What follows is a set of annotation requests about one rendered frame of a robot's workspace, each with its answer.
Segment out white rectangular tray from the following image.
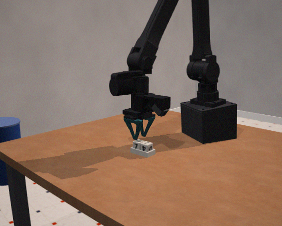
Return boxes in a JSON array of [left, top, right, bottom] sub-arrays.
[[130, 147, 156, 158]]

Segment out white number cube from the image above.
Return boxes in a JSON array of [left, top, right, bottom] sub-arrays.
[[140, 141, 153, 152], [133, 139, 145, 150]]

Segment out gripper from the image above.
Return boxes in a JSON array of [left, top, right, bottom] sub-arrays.
[[122, 93, 156, 140]]

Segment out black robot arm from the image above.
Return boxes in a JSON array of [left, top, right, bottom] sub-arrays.
[[109, 0, 226, 117]]

